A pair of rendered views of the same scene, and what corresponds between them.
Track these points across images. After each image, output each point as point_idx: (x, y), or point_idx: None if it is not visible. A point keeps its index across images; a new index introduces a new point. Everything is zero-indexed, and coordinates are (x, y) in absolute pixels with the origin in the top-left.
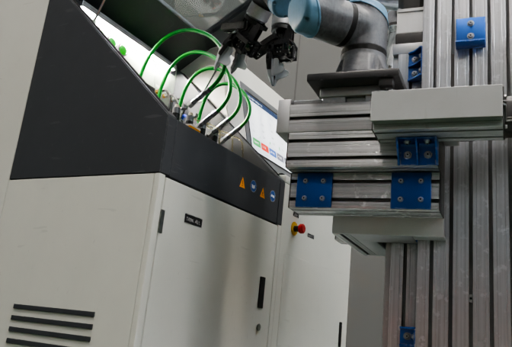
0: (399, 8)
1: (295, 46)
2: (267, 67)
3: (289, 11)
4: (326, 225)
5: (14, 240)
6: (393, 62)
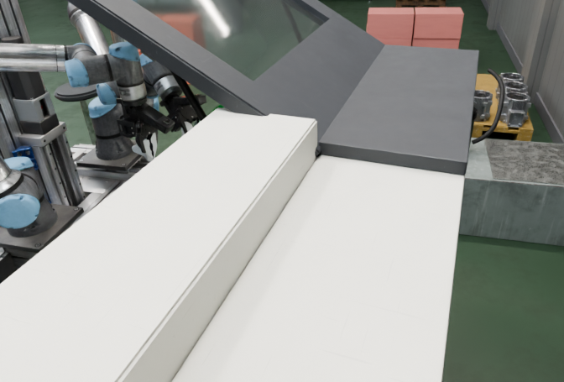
0: (46, 90)
1: (120, 119)
2: (157, 142)
3: (159, 103)
4: None
5: None
6: (65, 135)
